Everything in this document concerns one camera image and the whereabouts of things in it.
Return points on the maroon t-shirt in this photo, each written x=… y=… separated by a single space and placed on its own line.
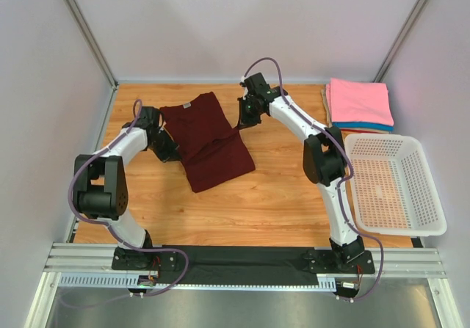
x=211 y=150

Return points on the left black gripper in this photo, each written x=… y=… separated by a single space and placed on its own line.
x=166 y=149

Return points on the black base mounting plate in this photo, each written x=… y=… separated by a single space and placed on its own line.
x=219 y=265

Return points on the left aluminium frame post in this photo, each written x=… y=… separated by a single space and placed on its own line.
x=91 y=41

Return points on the pink folded t-shirt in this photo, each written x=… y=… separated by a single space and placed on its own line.
x=358 y=102

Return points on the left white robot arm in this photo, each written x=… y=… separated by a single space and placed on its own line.
x=98 y=193

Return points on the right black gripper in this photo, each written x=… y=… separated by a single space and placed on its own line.
x=248 y=112

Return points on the aluminium slotted cable rail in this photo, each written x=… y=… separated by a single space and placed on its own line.
x=89 y=265

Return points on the aluminium frame post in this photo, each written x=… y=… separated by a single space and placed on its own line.
x=405 y=30
x=91 y=41

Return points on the right aluminium frame post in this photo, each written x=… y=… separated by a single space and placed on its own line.
x=405 y=30

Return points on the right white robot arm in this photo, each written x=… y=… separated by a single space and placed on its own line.
x=324 y=161

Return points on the blue folded t-shirt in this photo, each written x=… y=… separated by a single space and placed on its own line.
x=361 y=125

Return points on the white plastic basket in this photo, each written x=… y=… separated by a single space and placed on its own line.
x=393 y=190

